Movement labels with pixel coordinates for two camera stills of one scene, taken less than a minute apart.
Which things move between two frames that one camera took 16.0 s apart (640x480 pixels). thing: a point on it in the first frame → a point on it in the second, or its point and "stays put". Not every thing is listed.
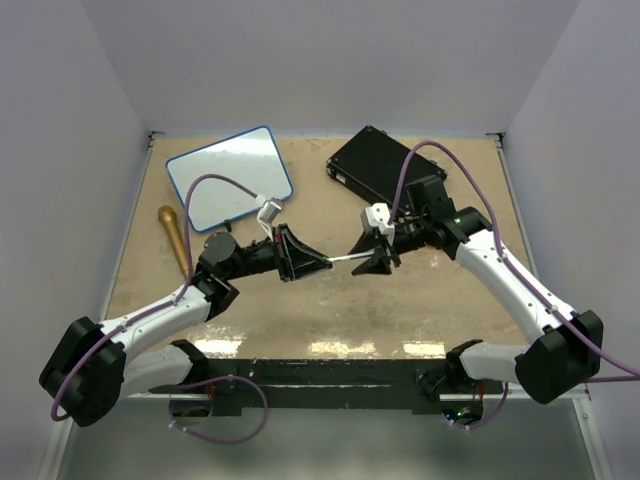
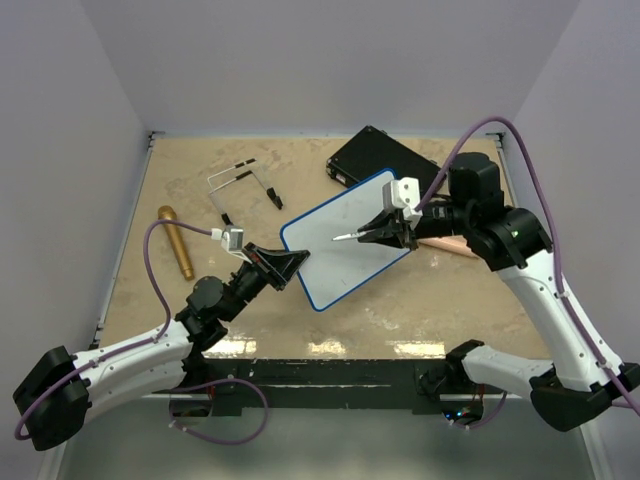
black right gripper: [368, 241] → [401, 236]
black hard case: [373, 164] stays put
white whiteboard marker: [344, 257] → [348, 236]
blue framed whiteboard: [238, 173] → [338, 268]
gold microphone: [169, 218] stays put
